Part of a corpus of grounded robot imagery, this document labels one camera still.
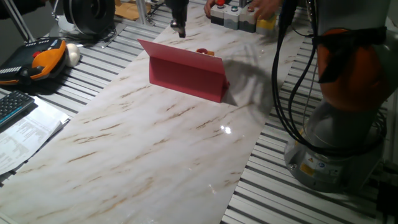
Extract grey box small red button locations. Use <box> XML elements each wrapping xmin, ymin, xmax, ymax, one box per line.
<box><xmin>238</xmin><ymin>4</ymin><xmax>259</xmax><ymax>34</ymax></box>

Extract yellow box big green button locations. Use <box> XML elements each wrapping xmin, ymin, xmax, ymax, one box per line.
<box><xmin>256</xmin><ymin>14</ymin><xmax>277</xmax><ymax>35</ymax></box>

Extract marble pattern board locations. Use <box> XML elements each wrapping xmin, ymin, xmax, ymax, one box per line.
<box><xmin>0</xmin><ymin>2</ymin><xmax>307</xmax><ymax>224</ymax></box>

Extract grey box small green button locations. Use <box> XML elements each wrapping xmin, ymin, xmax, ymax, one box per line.
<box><xmin>223</xmin><ymin>5</ymin><xmax>243</xmax><ymax>31</ymax></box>

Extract white box red mushroom button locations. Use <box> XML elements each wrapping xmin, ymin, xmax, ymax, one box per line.
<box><xmin>210</xmin><ymin>0</ymin><xmax>229</xmax><ymax>27</ymax></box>

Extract black orange teach pendant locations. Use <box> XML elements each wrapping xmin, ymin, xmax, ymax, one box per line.
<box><xmin>0</xmin><ymin>37</ymin><xmax>68</xmax><ymax>86</ymax></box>

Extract person's right hand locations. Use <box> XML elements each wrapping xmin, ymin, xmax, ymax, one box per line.
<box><xmin>203</xmin><ymin>0</ymin><xmax>218</xmax><ymax>19</ymax></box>

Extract brown cardboard piece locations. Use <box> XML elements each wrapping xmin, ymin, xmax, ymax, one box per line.
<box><xmin>114</xmin><ymin>0</ymin><xmax>141</xmax><ymax>22</ymax></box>

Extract red folded tablet cover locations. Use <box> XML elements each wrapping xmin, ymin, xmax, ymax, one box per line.
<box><xmin>137</xmin><ymin>39</ymin><xmax>231</xmax><ymax>104</ymax></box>

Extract grey metal base plate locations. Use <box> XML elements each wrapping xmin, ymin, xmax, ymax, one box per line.
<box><xmin>46</xmin><ymin>21</ymin><xmax>127</xmax><ymax>49</ymax></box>

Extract person's left hand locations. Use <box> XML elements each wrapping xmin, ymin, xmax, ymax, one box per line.
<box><xmin>248</xmin><ymin>0</ymin><xmax>283</xmax><ymax>21</ymax></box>

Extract black round reel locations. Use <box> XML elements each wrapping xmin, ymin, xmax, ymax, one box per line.
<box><xmin>62</xmin><ymin>0</ymin><xmax>116</xmax><ymax>37</ymax></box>

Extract slanted metal rod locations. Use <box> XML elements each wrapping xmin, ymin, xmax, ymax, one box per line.
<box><xmin>2</xmin><ymin>0</ymin><xmax>35</xmax><ymax>44</ymax></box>

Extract black keyboard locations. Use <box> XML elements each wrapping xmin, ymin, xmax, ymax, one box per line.
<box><xmin>0</xmin><ymin>90</ymin><xmax>35</xmax><ymax>127</ymax></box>

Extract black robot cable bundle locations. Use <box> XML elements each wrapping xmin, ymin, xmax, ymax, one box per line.
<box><xmin>271</xmin><ymin>0</ymin><xmax>388</xmax><ymax>157</ymax></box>

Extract printed paper sheets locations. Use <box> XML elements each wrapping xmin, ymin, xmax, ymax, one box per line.
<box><xmin>0</xmin><ymin>95</ymin><xmax>71</xmax><ymax>177</ymax></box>

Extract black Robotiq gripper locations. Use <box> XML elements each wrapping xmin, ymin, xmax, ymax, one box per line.
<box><xmin>164</xmin><ymin>0</ymin><xmax>190</xmax><ymax>39</ymax></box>

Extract white round ball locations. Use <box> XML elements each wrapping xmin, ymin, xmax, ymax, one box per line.
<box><xmin>65</xmin><ymin>42</ymin><xmax>81</xmax><ymax>68</ymax></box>

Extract small orange object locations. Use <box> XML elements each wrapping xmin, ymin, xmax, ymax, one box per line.
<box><xmin>195</xmin><ymin>48</ymin><xmax>215</xmax><ymax>57</ymax></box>

